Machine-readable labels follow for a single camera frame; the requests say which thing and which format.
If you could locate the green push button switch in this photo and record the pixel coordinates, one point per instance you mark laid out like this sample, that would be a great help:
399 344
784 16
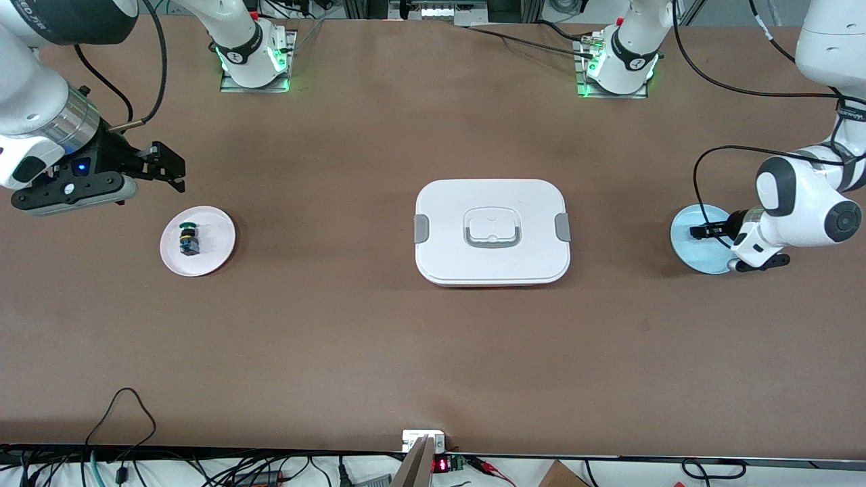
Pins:
189 240

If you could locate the pink round plate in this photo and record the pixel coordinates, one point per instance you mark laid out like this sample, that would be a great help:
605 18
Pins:
213 253

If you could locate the red digit display board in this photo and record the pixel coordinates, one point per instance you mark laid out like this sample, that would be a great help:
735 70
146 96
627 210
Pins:
443 464

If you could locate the light blue round plate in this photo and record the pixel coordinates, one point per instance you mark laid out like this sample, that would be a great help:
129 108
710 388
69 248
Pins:
697 257

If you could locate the red clip leads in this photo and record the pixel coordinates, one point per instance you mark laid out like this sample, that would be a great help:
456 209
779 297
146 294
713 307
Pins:
490 467

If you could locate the metal base plate left arm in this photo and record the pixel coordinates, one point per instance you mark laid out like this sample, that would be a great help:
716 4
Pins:
587 91

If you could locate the small white camera mount plate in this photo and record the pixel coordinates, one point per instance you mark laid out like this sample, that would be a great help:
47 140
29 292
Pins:
414 437

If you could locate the metal base plate right arm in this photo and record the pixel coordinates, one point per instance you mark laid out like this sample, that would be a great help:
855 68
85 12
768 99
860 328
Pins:
230 86

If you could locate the grey camera support bar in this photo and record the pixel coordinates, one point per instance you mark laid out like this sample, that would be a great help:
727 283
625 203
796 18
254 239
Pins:
416 467

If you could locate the brown cardboard box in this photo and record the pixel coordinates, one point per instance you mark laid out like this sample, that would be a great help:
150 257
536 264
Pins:
561 477

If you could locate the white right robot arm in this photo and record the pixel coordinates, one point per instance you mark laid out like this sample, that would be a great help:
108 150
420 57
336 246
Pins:
27 95

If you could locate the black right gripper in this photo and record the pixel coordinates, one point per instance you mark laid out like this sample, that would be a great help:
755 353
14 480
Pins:
112 155

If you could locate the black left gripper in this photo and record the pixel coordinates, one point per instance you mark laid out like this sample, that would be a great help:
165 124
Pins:
720 230

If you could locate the silver frame rail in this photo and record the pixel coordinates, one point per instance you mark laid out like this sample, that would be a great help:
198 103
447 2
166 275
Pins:
440 12

